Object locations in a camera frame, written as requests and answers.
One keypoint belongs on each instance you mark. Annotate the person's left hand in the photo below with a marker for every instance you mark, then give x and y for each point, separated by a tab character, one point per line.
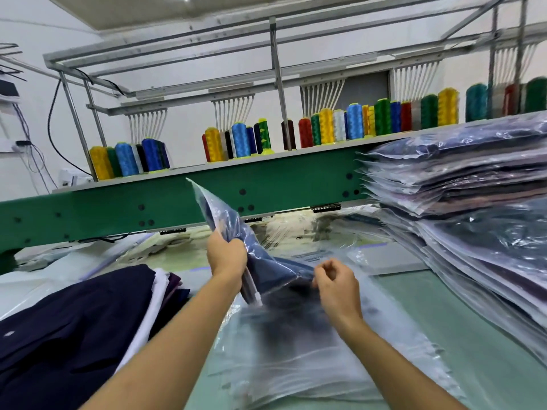
227	258

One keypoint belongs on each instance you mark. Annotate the person's right hand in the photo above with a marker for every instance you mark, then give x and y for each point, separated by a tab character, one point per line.
338	294

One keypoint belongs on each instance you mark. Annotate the stack of plastic bags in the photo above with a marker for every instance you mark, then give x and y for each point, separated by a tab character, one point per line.
290	354

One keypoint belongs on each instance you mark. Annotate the stack of bagged garments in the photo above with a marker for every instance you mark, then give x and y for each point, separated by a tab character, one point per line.
461	162

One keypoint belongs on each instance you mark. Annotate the person's right forearm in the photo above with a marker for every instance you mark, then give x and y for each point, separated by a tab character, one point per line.
402	371

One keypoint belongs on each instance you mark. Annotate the person's left forearm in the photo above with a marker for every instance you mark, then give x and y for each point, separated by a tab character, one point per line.
162	358

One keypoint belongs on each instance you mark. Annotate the green machine beam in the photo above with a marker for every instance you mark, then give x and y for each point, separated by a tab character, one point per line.
171	200

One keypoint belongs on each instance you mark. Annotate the row of coloured thread spools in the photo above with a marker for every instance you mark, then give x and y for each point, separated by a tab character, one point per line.
342	122

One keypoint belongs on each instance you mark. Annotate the white box device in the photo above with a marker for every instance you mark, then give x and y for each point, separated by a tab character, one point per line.
73	177

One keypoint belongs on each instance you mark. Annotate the grey metal thread rack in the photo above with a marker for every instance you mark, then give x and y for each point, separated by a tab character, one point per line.
279	81

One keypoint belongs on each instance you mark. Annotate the white wall socket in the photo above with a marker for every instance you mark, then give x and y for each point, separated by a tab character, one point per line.
13	147

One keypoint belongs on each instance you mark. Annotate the wall router with antennas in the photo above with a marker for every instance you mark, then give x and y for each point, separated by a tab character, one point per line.
7	88

